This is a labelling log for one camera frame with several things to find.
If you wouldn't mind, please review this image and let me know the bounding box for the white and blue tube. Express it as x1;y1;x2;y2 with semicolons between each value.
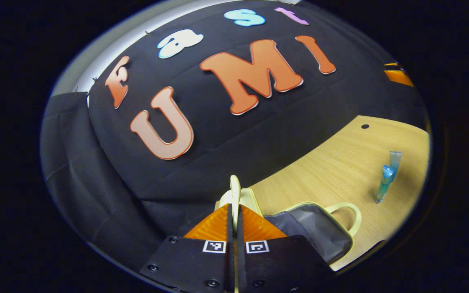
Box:
389;150;403;171

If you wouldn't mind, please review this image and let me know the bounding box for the blue glass bottle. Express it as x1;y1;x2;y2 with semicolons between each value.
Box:
375;164;396;204

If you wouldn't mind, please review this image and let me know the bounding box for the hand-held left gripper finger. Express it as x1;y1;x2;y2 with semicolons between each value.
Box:
237;203;335;293
139;203;235;293

